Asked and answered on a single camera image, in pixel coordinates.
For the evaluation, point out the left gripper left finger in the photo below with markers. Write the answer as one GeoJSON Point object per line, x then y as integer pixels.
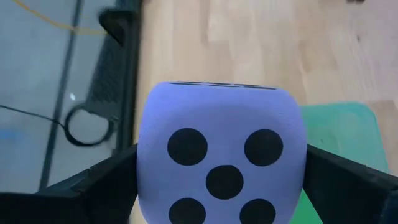
{"type": "Point", "coordinates": [77, 199]}

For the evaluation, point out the black metal table frame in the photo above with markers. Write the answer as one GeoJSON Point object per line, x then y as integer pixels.
{"type": "Point", "coordinates": [132, 93]}

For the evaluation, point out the large purple foam die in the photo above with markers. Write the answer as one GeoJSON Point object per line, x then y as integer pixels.
{"type": "Point", "coordinates": [224, 112]}

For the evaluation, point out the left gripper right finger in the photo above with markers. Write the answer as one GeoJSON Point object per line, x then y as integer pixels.
{"type": "Point", "coordinates": [351, 193]}

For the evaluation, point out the black frame corner clip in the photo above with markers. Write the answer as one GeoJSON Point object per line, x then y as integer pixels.
{"type": "Point", "coordinates": [116, 25]}

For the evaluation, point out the black perforated metal box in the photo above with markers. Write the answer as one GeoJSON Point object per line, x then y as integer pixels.
{"type": "Point", "coordinates": [107, 81]}

